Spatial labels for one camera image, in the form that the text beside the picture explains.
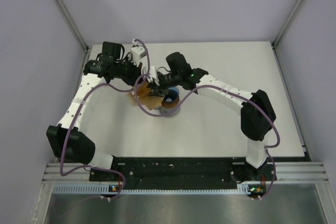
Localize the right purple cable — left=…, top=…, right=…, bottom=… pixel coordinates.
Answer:
left=133, top=76, right=280, bottom=201

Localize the orange filter package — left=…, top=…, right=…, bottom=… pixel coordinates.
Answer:
left=127, top=92, right=138, bottom=106

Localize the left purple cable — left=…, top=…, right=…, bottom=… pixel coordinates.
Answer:
left=59, top=39, right=152, bottom=201

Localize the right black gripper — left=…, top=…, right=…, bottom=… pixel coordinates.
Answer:
left=146, top=73, right=181, bottom=98

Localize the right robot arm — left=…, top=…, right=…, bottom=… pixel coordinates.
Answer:
left=150, top=52, right=276, bottom=180

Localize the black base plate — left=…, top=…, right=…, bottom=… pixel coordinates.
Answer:
left=89, top=157, right=276, bottom=190

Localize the aluminium front rail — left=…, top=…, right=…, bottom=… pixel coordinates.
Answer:
left=43, top=162, right=329, bottom=184

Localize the brown wooden ring holder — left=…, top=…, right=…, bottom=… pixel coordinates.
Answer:
left=161, top=95, right=180, bottom=109

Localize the purple cable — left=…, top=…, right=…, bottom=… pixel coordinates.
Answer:
left=59, top=39, right=152, bottom=201
left=133, top=76, right=280, bottom=201

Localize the grey slotted cable duct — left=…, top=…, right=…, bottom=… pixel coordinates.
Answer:
left=53, top=184, right=265, bottom=195

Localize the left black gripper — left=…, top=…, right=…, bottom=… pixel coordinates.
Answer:
left=113, top=56, right=144, bottom=87

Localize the right aluminium corner post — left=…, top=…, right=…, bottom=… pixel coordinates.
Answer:
left=271, top=0, right=306, bottom=50

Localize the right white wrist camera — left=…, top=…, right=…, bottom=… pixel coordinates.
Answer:
left=142, top=65, right=159, bottom=85

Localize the blue glass dripper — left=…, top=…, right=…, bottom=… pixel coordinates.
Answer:
left=163, top=87, right=179, bottom=103

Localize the aluminium corner post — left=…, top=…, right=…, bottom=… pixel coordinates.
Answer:
left=54, top=0, right=89, bottom=52
left=271, top=0, right=306, bottom=50

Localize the left aluminium corner post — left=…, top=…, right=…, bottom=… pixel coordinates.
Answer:
left=54, top=0, right=89, bottom=52

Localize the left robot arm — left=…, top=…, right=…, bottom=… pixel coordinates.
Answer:
left=46, top=39, right=148, bottom=180

